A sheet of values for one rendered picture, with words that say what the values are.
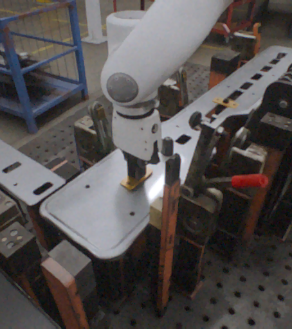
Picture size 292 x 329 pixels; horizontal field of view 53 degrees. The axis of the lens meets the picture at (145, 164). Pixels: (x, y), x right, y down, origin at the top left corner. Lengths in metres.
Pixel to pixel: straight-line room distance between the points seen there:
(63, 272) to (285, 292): 0.71
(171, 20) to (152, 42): 0.04
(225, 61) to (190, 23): 0.89
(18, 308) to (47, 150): 0.92
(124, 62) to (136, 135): 0.19
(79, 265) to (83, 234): 0.27
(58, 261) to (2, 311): 0.21
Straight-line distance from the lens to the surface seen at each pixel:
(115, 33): 0.48
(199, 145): 0.49
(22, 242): 0.50
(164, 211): 0.47
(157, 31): 0.40
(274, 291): 0.91
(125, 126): 0.57
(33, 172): 0.74
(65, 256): 0.32
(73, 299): 0.33
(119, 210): 0.61
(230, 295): 0.87
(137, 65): 0.41
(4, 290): 0.52
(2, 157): 0.82
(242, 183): 0.50
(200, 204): 0.56
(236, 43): 1.56
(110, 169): 0.70
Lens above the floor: 1.45
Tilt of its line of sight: 40 degrees down
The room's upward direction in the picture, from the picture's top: straight up
